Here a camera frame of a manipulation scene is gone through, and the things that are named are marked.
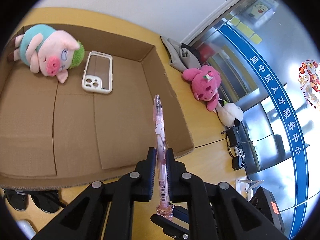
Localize black sunglasses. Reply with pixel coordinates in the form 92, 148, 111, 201
3, 189, 67, 214

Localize white earbuds case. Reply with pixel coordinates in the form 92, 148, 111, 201
16, 220, 36, 239

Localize pink pig plush toy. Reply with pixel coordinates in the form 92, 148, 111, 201
7, 24, 85, 83

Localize white panda plush toy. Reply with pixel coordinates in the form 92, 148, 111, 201
216, 100, 244, 127

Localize magenta plush toy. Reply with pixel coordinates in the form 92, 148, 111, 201
182, 65, 221, 112

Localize grey folded cloth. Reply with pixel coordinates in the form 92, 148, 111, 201
160, 36, 201, 73

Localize cream phone case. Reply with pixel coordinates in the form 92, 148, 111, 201
81, 51, 113, 94

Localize brown cardboard tray box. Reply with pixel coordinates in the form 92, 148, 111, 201
1, 24, 194, 189

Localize pink pen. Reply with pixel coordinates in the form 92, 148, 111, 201
153, 94, 174, 220

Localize black power adapter with cables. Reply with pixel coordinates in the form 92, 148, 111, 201
221, 127, 247, 171

